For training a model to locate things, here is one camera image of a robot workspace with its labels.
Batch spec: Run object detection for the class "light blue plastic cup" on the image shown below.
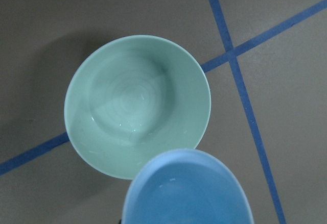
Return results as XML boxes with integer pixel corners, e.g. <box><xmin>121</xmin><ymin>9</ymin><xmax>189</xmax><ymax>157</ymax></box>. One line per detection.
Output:
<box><xmin>121</xmin><ymin>149</ymin><xmax>254</xmax><ymax>223</ymax></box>

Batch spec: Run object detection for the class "light green ceramic bowl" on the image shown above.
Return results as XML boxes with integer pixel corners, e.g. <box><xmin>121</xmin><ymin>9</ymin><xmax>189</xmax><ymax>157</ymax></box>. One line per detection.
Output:
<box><xmin>64</xmin><ymin>35</ymin><xmax>211</xmax><ymax>180</ymax></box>

